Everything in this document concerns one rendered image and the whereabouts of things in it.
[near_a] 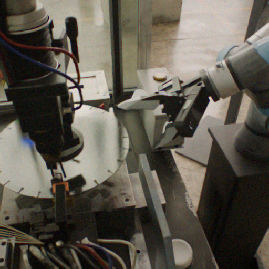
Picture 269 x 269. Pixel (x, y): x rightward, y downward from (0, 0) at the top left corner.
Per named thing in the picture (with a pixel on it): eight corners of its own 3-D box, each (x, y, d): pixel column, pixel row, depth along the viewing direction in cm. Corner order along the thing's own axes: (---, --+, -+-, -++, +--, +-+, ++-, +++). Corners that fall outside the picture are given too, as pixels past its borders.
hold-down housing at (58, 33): (55, 112, 64) (35, 13, 51) (78, 111, 65) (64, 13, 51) (50, 128, 60) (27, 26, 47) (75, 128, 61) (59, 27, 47)
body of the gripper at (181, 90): (170, 108, 78) (215, 85, 73) (174, 131, 71) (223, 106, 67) (154, 86, 73) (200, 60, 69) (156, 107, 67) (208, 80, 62)
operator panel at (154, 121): (136, 103, 123) (136, 70, 113) (163, 101, 125) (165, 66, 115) (152, 152, 103) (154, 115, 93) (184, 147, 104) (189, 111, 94)
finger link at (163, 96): (139, 107, 70) (177, 108, 70) (139, 112, 69) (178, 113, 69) (140, 89, 67) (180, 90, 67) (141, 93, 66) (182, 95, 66)
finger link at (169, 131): (162, 138, 82) (177, 111, 76) (164, 154, 77) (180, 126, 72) (151, 135, 81) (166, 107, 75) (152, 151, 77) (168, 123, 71)
